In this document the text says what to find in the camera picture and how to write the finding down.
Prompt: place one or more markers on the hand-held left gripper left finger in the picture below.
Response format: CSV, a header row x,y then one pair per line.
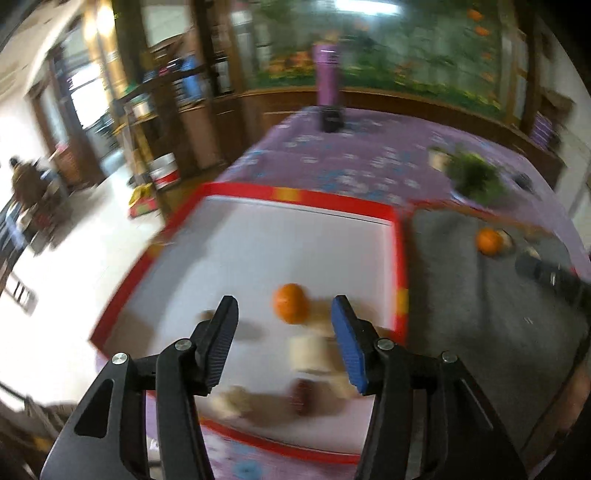
x,y
219,341

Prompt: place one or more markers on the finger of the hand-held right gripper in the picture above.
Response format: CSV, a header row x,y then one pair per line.
x,y
549,274

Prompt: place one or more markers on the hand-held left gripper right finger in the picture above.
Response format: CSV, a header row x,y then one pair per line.
x,y
348,346

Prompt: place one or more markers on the brown kiwi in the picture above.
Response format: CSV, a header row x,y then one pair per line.
x,y
206,318

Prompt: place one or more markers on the pale sugarcane chunk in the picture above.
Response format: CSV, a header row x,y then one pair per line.
x,y
531,252
231,401
309,353
344,385
507,240

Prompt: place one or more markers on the red date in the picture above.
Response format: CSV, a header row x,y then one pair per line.
x,y
302,394

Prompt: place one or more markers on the orange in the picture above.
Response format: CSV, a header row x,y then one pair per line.
x,y
489,241
291,302

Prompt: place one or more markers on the red cardboard box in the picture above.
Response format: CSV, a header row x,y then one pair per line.
x,y
277,249

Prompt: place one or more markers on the grey felt mat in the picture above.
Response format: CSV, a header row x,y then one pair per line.
x,y
461,314

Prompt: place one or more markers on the black key pouch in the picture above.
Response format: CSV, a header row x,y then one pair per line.
x,y
524,180

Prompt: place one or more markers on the leafy greens bunch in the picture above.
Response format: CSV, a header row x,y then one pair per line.
x,y
475,177

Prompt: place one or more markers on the colourful broom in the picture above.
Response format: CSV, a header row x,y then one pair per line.
x,y
141,203

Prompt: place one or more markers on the white and red bucket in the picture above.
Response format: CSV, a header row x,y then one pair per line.
x,y
164,170

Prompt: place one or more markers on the purple floral tablecloth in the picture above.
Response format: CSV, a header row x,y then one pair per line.
x,y
360,157

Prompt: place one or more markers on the black cylindrical container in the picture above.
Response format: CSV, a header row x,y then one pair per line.
x,y
331,119

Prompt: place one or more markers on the wooden rack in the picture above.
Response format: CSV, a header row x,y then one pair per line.
x,y
157,106

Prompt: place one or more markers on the purple thermos bottle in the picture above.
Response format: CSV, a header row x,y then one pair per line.
x,y
326,74

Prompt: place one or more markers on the floral glass partition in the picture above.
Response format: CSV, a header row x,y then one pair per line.
x,y
369,46

